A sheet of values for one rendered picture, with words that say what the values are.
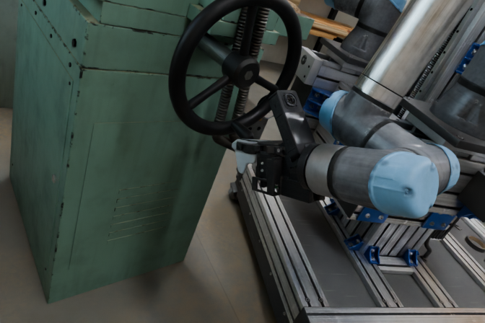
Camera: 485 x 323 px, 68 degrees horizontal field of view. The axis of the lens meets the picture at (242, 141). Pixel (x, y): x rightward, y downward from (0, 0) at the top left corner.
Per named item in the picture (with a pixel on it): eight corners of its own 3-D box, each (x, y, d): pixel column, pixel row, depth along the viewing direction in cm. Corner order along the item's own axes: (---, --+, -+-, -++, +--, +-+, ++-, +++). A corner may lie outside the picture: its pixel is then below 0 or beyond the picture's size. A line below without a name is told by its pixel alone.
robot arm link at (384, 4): (389, 34, 117) (411, -8, 110) (351, 19, 120) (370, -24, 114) (392, 33, 127) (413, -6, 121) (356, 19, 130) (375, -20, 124)
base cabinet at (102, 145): (45, 307, 99) (78, 69, 67) (6, 176, 134) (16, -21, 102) (185, 261, 129) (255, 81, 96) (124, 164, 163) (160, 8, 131)
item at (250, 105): (239, 141, 102) (250, 117, 98) (216, 118, 109) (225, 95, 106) (261, 139, 107) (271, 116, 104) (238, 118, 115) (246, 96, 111)
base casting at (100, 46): (79, 68, 67) (85, 20, 63) (17, -21, 102) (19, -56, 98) (254, 81, 97) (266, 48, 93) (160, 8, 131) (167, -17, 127)
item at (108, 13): (99, 23, 65) (102, 1, 63) (66, -12, 77) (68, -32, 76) (259, 48, 91) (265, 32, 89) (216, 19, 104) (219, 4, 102)
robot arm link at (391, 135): (411, 120, 58) (372, 122, 51) (477, 162, 51) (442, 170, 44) (386, 160, 61) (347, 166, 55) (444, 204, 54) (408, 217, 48)
